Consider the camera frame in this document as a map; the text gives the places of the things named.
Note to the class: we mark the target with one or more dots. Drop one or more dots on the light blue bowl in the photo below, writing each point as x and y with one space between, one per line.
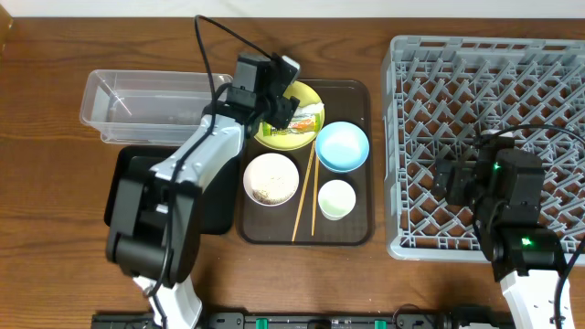
342 147

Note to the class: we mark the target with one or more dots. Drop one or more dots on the yellow plate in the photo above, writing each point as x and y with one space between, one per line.
306 95

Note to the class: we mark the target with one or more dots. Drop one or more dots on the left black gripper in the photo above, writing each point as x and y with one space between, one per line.
283 112

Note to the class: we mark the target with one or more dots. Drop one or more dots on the grey dishwasher rack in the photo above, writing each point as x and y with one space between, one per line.
438 93

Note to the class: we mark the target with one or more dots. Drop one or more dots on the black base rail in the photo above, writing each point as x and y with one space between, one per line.
457 319

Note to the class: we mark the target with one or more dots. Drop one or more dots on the white bowl with residue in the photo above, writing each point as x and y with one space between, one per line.
271 179

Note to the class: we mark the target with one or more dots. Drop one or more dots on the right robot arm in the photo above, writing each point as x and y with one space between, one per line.
503 189

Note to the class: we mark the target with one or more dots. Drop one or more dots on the wooden chopstick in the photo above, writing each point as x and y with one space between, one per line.
303 192
315 194

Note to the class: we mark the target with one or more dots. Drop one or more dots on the green orange snack wrapper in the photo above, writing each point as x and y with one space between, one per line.
309 123

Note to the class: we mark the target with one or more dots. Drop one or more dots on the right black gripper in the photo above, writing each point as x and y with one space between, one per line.
442 178

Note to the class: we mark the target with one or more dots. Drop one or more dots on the small pale green cup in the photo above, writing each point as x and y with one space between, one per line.
336 199

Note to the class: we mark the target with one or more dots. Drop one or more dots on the dark brown serving tray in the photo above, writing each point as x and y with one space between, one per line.
311 184

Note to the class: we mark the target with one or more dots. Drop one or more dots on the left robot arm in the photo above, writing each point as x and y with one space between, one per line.
156 210

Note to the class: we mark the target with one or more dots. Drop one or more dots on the black plastic bin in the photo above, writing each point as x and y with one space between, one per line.
219 197

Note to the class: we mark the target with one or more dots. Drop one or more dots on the right wooden chopstick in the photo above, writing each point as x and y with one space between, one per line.
315 194

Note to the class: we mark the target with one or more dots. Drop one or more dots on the clear plastic bin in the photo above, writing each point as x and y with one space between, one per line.
144 106

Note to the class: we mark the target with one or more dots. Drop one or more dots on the left wooden chopstick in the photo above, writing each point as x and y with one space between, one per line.
303 192

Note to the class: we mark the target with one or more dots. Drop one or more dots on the white tissue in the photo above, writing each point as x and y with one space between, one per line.
311 109

